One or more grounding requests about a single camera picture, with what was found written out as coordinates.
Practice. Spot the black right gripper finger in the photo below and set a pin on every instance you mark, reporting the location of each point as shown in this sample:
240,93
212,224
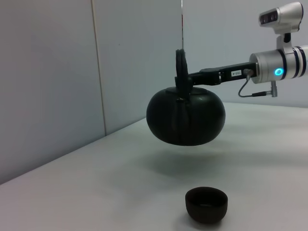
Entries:
195,79

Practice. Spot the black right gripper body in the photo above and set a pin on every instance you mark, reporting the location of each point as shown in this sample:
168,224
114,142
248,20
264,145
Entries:
228,74

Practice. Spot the small dark teacup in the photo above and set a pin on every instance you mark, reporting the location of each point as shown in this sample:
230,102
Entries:
205,203

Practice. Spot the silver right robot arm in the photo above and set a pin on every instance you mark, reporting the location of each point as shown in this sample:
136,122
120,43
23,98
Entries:
269,67

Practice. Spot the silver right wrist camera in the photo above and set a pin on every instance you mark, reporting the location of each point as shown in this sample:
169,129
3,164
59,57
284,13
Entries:
284,16

